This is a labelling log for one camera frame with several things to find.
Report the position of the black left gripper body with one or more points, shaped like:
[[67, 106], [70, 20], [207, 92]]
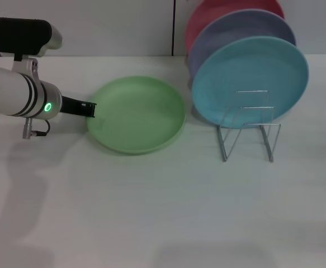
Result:
[[76, 107]]

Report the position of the green plate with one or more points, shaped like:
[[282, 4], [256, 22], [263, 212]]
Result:
[[140, 114]]

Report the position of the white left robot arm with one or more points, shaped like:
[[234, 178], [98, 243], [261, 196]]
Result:
[[9, 95]]

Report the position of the red plate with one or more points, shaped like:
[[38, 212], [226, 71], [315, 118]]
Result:
[[207, 14]]

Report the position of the purple plate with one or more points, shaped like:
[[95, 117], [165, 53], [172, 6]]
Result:
[[235, 30]]

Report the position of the light blue plate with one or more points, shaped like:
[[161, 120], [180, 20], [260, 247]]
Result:
[[249, 67]]

